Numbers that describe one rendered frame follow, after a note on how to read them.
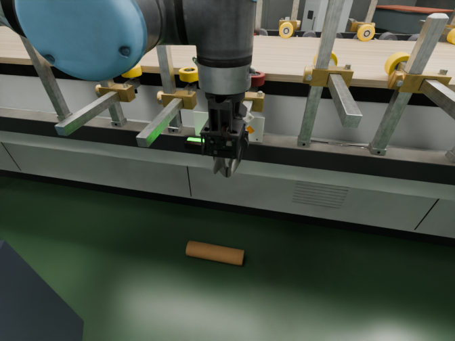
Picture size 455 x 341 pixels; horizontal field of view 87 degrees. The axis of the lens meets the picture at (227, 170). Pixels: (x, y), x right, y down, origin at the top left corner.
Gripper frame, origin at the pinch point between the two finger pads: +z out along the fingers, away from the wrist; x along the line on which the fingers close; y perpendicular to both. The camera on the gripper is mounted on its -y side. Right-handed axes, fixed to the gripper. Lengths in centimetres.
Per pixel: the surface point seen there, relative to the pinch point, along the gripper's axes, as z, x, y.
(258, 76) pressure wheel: -8.1, 1.9, -44.8
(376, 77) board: -8, 44, -55
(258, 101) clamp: -3.4, 3.6, -34.3
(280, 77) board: -6, 10, -52
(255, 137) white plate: 10.4, 3.5, -34.3
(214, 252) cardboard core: 75, -12, -24
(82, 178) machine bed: 69, -112, -57
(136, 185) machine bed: 68, -72, -57
